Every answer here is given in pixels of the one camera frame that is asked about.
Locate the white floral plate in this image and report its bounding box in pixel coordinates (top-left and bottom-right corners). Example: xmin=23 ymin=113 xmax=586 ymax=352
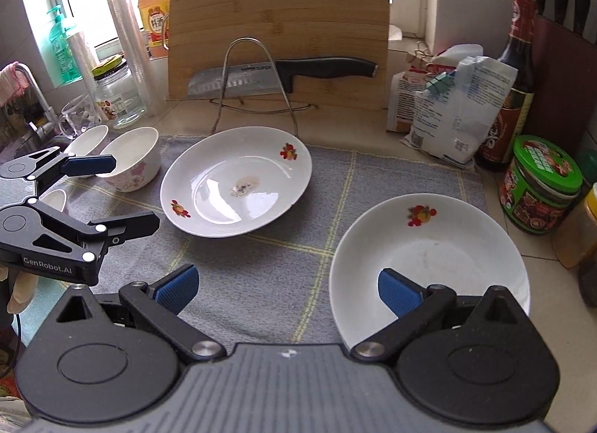
xmin=160 ymin=126 xmax=312 ymax=239
xmin=329 ymin=193 xmax=531 ymax=354

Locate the white printed bag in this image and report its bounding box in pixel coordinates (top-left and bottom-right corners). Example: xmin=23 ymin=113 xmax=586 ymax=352
xmin=403 ymin=56 xmax=518 ymax=168

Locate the glass jar with lid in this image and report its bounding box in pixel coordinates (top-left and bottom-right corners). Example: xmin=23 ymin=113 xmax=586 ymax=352
xmin=92 ymin=54 xmax=147 ymax=130

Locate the dark sauce bottle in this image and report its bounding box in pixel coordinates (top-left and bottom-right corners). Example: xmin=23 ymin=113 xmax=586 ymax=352
xmin=476 ymin=0 xmax=537 ymax=172

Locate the clear glass mug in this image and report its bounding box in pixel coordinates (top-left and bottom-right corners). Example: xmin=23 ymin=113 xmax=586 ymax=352
xmin=58 ymin=95 xmax=101 ymax=140

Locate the tall clear plastic cup stack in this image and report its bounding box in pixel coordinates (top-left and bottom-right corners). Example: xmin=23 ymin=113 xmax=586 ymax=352
xmin=105 ymin=0 xmax=165 ymax=117

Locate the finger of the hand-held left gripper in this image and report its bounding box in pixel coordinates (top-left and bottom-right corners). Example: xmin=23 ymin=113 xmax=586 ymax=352
xmin=9 ymin=146 xmax=117 ymax=182
xmin=28 ymin=197 xmax=162 ymax=265

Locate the green soap bottle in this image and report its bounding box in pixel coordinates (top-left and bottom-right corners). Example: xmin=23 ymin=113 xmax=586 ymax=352
xmin=49 ymin=5 xmax=85 ymax=82

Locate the green lidded jar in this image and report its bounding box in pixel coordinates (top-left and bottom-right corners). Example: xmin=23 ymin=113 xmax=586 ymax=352
xmin=499 ymin=135 xmax=584 ymax=234

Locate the orange printed bag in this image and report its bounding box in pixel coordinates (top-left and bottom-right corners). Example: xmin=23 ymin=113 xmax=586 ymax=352
xmin=386 ymin=44 xmax=483 ymax=133

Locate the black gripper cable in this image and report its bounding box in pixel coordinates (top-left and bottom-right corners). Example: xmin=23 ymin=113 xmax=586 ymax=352
xmin=12 ymin=312 xmax=26 ymax=364

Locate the bamboo cutting board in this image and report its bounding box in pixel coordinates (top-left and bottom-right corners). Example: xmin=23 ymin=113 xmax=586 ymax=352
xmin=163 ymin=0 xmax=390 ymax=112

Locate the short clear plastic cup stack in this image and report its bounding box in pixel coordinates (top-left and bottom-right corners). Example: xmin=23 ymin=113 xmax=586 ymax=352
xmin=69 ymin=29 xmax=101 ymax=103

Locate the small green capped bottle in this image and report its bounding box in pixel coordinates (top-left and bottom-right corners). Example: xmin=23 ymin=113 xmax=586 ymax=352
xmin=573 ymin=148 xmax=597 ymax=191

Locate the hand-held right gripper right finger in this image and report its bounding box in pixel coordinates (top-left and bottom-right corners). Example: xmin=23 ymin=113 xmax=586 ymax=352
xmin=350 ymin=267 xmax=519 ymax=364

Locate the black handled kitchen knife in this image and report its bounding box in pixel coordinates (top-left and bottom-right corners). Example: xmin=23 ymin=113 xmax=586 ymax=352
xmin=188 ymin=57 xmax=379 ymax=99

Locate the person's left hand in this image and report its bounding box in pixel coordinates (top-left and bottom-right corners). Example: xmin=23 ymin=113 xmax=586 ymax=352
xmin=7 ymin=270 xmax=39 ymax=316

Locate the metal wire rack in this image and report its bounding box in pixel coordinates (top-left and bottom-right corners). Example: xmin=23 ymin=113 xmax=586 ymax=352
xmin=210 ymin=38 xmax=318 ymax=138

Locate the steel sink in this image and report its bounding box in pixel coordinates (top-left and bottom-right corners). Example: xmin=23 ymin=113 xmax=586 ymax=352
xmin=0 ymin=102 xmax=66 ymax=161

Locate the checked cloth mat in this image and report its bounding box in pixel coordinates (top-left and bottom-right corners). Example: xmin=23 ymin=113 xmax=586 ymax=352
xmin=19 ymin=135 xmax=488 ymax=350

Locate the pink cloth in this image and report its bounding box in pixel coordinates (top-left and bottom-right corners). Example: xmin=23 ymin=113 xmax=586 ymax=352
xmin=0 ymin=62 xmax=35 ymax=105

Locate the orange liquid plastic jug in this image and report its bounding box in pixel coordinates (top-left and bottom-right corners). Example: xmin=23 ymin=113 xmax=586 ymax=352
xmin=138 ymin=0 xmax=172 ymax=60

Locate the dark red knife block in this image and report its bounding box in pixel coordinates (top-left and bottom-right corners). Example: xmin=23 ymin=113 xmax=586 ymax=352
xmin=529 ymin=13 xmax=597 ymax=168

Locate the teal bag clip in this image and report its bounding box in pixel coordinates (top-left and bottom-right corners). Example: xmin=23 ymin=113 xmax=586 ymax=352
xmin=426 ymin=72 xmax=457 ymax=99

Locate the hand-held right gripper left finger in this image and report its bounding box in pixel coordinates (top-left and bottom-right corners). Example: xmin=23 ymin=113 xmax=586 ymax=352
xmin=56 ymin=264 xmax=228 ymax=366

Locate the metal binder clip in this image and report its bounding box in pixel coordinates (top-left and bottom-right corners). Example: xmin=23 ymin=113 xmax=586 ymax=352
xmin=413 ymin=40 xmax=432 ymax=71

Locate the yellow lidded jar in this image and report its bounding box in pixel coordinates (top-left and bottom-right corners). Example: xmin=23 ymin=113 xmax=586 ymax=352
xmin=553 ymin=183 xmax=597 ymax=270

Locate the metal faucet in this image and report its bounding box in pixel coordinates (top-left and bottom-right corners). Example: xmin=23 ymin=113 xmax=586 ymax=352
xmin=14 ymin=65 xmax=57 ymax=135

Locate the white pink-flowered bowl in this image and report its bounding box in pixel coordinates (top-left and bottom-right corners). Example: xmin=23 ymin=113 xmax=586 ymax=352
xmin=96 ymin=126 xmax=162 ymax=192
xmin=63 ymin=124 xmax=110 ymax=179
xmin=40 ymin=188 xmax=70 ymax=217

